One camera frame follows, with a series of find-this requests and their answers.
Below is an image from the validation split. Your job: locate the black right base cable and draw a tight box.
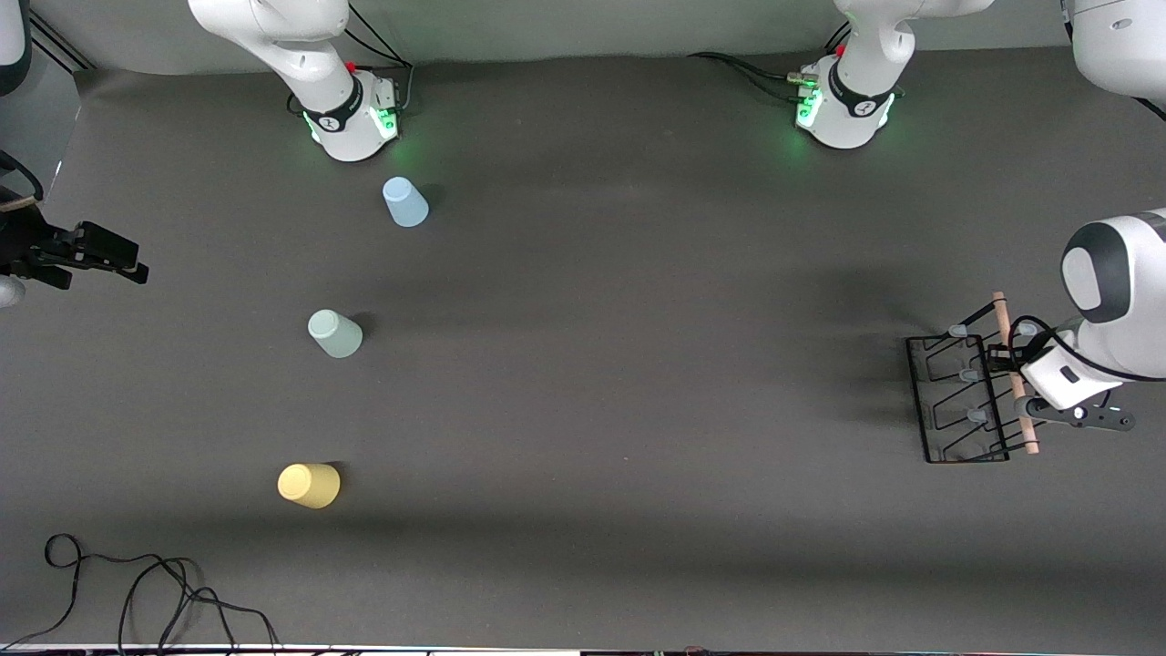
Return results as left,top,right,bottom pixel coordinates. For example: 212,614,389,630
342,5,415,115

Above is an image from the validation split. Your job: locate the loose black floor cable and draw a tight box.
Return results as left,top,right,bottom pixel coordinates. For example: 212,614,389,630
0,534,283,656

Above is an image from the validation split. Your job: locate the dark aluminium frame rail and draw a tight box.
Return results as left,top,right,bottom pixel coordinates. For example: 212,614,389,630
27,9,97,74

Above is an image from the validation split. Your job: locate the black base cable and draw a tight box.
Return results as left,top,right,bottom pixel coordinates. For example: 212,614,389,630
342,5,415,115
688,52,816,101

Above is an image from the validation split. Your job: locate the dark grey table mat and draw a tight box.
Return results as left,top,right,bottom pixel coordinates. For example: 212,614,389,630
0,36,1166,650

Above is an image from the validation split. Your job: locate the yellow plastic cup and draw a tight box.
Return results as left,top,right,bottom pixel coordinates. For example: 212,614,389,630
277,463,342,509

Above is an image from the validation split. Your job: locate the pale green plastic cup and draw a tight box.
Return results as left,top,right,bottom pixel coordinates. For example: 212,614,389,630
308,309,363,359

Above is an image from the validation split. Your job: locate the black wire cup holder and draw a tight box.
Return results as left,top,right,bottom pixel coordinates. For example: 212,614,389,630
906,292,1040,464

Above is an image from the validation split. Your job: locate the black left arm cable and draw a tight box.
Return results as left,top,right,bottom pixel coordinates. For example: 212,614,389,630
1007,314,1166,384

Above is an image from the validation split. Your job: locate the black left base cable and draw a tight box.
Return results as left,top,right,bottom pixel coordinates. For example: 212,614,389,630
688,52,816,101

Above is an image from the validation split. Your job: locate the light blue plastic cup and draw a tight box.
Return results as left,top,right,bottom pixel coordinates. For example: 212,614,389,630
382,176,430,228

